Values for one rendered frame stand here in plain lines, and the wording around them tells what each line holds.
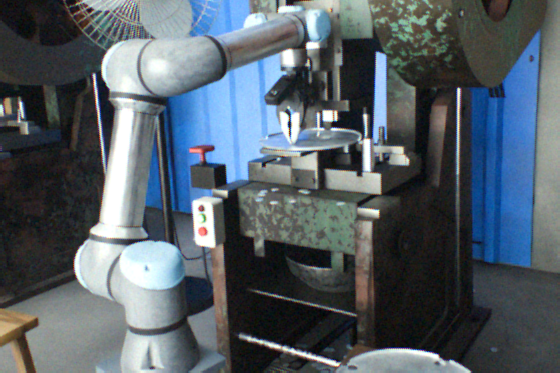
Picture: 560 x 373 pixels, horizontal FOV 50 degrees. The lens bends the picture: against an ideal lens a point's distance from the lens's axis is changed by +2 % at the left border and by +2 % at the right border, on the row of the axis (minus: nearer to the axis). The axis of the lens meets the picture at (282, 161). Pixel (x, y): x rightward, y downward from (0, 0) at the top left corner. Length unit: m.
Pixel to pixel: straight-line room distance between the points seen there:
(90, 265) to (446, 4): 0.89
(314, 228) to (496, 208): 1.38
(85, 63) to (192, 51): 1.63
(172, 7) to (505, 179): 1.61
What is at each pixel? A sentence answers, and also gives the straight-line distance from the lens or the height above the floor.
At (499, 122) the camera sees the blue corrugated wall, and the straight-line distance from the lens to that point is 2.78.
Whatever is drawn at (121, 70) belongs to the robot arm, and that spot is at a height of 1.02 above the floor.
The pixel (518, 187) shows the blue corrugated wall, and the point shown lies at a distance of 2.83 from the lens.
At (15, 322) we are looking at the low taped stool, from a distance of 1.87.
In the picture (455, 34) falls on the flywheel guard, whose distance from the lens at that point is 1.33.
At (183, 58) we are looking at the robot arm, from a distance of 1.17.
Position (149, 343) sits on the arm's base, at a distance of 1.19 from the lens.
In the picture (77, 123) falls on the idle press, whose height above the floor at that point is 0.72.
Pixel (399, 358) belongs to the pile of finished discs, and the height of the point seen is 0.40.
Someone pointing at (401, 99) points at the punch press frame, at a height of 0.87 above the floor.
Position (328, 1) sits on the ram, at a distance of 1.70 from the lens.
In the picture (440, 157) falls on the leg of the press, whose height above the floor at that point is 0.68.
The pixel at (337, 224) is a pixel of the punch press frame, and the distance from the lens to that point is 1.59.
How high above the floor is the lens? 1.06
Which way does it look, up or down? 12 degrees down
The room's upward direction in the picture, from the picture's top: 3 degrees counter-clockwise
